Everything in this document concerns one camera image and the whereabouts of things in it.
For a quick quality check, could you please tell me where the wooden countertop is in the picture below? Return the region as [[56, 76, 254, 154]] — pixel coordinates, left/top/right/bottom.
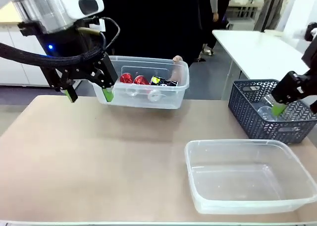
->
[[0, 1, 23, 26]]

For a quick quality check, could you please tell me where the crushed clear plastic bottle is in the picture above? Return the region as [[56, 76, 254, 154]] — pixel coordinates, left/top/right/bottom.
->
[[125, 86, 140, 97], [147, 89, 164, 102]]

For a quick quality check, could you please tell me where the hanging beige garment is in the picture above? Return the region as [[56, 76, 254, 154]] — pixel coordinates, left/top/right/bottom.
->
[[254, 0, 288, 31]]

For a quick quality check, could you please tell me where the person in black coat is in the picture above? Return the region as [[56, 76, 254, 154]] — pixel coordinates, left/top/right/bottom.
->
[[90, 0, 203, 68]]

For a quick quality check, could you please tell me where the clear plastic bin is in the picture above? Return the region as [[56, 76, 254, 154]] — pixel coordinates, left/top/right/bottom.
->
[[184, 139, 317, 215], [92, 55, 190, 110]]

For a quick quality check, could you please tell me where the white work table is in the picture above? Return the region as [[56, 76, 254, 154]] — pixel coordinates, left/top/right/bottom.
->
[[211, 29, 313, 101]]

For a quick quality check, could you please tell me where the white cabinet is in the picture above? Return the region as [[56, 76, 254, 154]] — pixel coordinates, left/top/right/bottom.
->
[[0, 24, 51, 87]]

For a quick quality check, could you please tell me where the person in high heels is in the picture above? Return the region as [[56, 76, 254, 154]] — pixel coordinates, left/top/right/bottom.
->
[[194, 0, 232, 63]]

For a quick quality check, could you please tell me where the thin black camera cable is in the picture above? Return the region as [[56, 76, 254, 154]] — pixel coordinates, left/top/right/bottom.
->
[[98, 17, 121, 51]]

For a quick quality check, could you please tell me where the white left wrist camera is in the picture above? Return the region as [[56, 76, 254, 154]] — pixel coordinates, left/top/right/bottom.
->
[[88, 17, 106, 33]]

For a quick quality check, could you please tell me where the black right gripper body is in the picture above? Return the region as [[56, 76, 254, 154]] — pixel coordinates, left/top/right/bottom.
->
[[301, 37, 317, 96]]

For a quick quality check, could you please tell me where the crushed black can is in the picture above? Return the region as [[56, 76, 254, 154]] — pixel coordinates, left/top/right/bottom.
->
[[150, 75, 180, 87]]

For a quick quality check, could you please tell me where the person's hand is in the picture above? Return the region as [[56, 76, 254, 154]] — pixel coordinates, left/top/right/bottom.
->
[[170, 55, 185, 82]]

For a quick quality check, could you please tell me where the black braided cable sleeve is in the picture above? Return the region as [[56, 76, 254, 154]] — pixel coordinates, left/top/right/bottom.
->
[[0, 42, 105, 68]]

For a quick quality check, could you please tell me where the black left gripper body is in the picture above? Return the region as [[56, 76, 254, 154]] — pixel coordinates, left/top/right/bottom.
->
[[17, 17, 106, 85]]

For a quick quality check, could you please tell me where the crushed red can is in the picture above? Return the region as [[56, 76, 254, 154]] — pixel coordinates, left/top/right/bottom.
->
[[133, 75, 150, 86], [119, 72, 134, 84]]

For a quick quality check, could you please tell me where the dark grey woven basket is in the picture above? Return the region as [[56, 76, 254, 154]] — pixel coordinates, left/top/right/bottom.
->
[[228, 79, 317, 145]]

